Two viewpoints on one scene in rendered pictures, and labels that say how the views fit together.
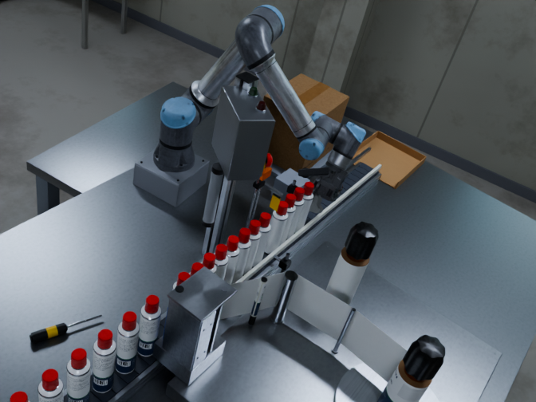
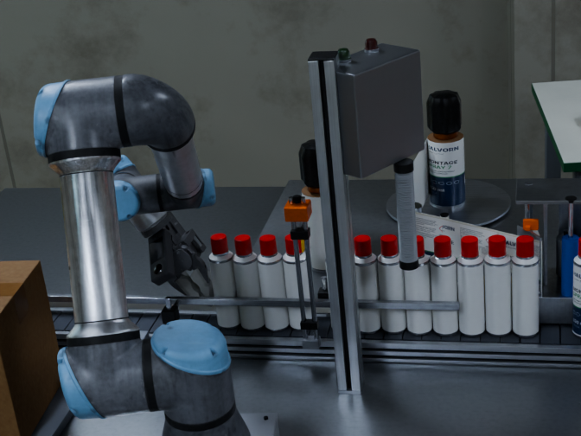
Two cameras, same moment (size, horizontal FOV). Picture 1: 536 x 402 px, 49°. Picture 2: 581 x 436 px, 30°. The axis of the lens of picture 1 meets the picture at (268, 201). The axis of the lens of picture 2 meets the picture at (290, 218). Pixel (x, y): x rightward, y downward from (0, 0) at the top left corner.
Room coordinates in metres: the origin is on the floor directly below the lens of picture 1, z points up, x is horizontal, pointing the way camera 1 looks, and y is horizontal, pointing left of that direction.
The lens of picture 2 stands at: (1.88, 1.87, 2.01)
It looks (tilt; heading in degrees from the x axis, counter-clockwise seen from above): 24 degrees down; 258
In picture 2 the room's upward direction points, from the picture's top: 6 degrees counter-clockwise
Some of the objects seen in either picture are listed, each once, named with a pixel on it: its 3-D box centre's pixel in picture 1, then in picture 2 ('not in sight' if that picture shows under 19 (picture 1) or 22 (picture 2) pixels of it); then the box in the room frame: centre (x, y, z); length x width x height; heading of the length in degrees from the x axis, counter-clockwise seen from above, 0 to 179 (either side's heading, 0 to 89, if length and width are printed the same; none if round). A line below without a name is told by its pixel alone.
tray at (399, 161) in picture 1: (386, 158); not in sight; (2.27, -0.46, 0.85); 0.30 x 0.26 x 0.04; 153
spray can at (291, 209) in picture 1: (284, 219); (272, 282); (1.50, -0.07, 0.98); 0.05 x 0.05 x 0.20
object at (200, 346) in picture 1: (194, 325); (552, 251); (0.97, 0.10, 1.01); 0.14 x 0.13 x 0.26; 153
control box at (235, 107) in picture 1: (242, 132); (370, 109); (1.33, 0.11, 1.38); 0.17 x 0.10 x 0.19; 28
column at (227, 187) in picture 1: (226, 175); (338, 233); (1.41, 0.14, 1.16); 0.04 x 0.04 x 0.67; 63
